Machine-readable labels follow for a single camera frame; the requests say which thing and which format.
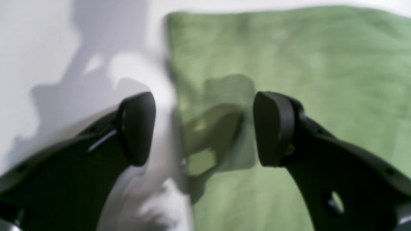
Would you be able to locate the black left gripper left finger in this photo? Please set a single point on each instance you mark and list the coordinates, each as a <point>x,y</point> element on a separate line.
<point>64,187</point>

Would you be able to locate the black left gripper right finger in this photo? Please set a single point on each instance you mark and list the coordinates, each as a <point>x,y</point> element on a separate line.
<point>345,187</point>

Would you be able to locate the green T-shirt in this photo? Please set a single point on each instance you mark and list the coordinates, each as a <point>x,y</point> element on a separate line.
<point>349,67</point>

